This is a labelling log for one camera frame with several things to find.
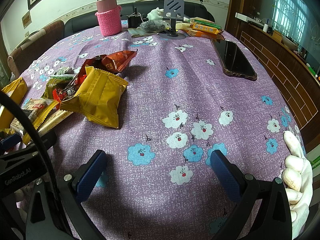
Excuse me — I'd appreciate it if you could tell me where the striped cracker packet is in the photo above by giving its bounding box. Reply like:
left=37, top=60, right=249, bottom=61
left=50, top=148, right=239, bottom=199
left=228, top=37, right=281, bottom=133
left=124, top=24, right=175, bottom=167
left=10, top=98, right=59, bottom=145

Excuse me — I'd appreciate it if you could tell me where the gold cardboard tray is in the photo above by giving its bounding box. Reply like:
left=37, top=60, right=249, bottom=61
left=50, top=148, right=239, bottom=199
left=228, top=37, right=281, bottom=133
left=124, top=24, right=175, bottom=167
left=0, top=76, right=29, bottom=131

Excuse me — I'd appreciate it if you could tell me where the large yellow snack bag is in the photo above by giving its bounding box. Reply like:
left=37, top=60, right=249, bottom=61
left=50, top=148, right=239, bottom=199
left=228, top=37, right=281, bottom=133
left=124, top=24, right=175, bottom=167
left=60, top=66, right=129, bottom=128

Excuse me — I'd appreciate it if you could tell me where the orange-red snack packet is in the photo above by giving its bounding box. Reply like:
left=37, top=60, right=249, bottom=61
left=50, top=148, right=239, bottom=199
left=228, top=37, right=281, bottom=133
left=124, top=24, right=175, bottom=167
left=79, top=50, right=137, bottom=74

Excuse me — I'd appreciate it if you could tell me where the clear biscuit packet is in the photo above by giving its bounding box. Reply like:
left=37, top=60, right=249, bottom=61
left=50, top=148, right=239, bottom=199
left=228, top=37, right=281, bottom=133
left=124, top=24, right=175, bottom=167
left=38, top=110, right=73, bottom=136

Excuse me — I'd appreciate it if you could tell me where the small red candy packet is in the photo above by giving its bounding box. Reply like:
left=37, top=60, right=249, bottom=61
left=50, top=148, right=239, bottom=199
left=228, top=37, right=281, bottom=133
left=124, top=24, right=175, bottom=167
left=52, top=85, right=79, bottom=103

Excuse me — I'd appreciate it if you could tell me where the green-gold snack packet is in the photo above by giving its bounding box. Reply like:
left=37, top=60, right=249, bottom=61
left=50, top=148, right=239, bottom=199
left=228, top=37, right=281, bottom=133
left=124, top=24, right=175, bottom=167
left=41, top=74, right=74, bottom=99

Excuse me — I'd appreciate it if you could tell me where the white gloved right hand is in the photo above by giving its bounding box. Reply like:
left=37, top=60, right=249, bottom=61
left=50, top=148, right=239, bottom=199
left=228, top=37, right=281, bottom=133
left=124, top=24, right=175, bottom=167
left=281, top=131, right=313, bottom=239

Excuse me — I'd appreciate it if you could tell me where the white-green small packet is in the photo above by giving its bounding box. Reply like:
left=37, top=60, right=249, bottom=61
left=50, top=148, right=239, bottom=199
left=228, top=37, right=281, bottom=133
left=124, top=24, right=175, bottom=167
left=53, top=67, right=74, bottom=75

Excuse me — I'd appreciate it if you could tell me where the brown armchair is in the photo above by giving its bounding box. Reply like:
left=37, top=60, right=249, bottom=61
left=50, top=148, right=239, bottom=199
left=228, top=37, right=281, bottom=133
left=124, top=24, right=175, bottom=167
left=7, top=20, right=65, bottom=78

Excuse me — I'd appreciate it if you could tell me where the purple floral tablecloth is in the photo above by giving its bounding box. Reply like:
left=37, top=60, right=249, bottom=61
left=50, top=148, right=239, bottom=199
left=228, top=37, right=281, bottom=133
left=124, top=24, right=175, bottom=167
left=22, top=27, right=301, bottom=239

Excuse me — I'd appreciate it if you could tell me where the black smartphone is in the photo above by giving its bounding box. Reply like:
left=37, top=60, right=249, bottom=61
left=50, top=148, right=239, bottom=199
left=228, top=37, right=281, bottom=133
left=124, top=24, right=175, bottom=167
left=211, top=39, right=257, bottom=81

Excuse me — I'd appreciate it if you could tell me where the black leather sofa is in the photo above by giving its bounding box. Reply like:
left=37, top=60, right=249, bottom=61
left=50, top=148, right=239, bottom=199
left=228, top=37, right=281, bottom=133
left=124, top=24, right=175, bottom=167
left=64, top=0, right=215, bottom=37

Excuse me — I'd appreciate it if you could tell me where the pink thermos with knit sleeve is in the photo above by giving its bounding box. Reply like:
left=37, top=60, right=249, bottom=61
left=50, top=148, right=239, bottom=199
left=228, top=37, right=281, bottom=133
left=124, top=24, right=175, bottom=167
left=95, top=0, right=121, bottom=36

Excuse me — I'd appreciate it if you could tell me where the clear plastic bag clutter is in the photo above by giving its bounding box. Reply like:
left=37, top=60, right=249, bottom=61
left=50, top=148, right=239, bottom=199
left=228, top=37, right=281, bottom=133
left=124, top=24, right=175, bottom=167
left=127, top=7, right=171, bottom=37

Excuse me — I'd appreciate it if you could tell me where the orange biscuit box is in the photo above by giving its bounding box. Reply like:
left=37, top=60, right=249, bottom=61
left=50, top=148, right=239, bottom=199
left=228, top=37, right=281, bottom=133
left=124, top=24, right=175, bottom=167
left=182, top=17, right=225, bottom=40

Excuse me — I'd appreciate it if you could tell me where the grey phone stand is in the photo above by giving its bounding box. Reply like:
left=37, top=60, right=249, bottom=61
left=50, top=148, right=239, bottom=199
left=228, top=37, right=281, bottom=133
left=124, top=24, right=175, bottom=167
left=159, top=0, right=185, bottom=40

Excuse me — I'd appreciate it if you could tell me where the black cable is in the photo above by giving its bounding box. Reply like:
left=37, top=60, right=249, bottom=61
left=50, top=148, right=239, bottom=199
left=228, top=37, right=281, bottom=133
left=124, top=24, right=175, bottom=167
left=0, top=90, right=83, bottom=240

